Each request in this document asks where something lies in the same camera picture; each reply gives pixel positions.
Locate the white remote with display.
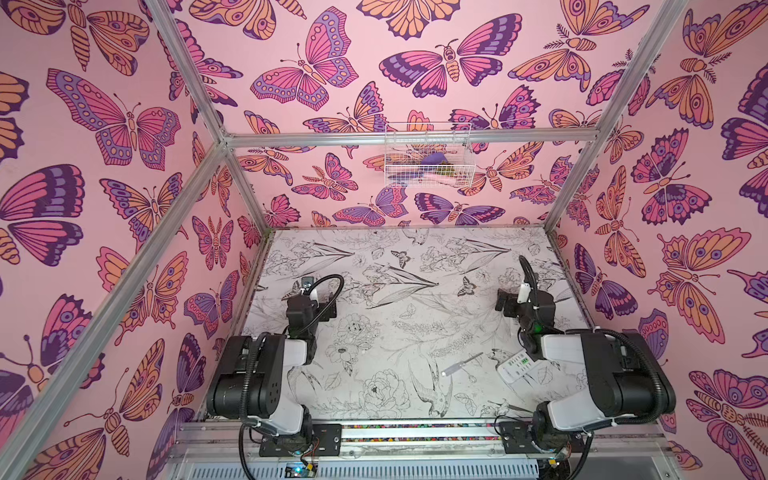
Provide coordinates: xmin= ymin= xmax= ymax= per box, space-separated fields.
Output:
xmin=496 ymin=350 xmax=536 ymax=385

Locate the clear handled screwdriver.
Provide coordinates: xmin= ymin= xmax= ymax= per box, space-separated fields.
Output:
xmin=440 ymin=352 xmax=483 ymax=382

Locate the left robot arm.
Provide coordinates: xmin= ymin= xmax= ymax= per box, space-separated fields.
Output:
xmin=206 ymin=294 xmax=337 ymax=456

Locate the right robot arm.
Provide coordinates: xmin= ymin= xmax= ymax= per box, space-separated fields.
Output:
xmin=494 ymin=283 xmax=677 ymax=452

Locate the purple item in basket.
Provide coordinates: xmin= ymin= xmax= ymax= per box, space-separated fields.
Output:
xmin=419 ymin=152 xmax=451 ymax=171

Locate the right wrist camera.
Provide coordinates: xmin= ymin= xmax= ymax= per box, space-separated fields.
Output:
xmin=517 ymin=283 xmax=531 ymax=304

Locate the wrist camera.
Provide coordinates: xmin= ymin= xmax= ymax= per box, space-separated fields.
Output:
xmin=517 ymin=283 xmax=531 ymax=304
xmin=300 ymin=276 xmax=315 ymax=296

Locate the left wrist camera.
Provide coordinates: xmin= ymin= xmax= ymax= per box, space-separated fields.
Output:
xmin=300 ymin=276 xmax=315 ymax=296

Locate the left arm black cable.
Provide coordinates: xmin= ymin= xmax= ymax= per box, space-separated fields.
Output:
xmin=299 ymin=273 xmax=346 ymax=337

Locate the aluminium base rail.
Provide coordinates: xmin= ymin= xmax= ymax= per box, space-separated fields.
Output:
xmin=173 ymin=418 xmax=667 ymax=462

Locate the white vented cable duct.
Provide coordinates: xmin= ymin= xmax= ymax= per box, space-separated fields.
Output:
xmin=179 ymin=459 xmax=541 ymax=480

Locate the white wire basket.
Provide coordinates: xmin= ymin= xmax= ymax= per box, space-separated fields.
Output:
xmin=381 ymin=123 xmax=476 ymax=189

